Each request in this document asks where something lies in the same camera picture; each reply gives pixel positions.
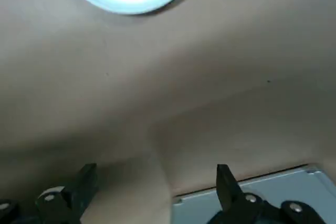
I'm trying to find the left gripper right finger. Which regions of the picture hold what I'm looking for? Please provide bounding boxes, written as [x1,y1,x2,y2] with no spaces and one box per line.
[207,164,323,224]

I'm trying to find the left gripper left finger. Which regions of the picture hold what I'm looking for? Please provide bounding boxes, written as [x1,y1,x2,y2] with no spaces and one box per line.
[0,163,98,224]

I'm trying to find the silver aluminium medical case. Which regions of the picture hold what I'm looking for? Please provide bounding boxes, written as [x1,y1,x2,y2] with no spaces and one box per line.
[172,165,336,224]

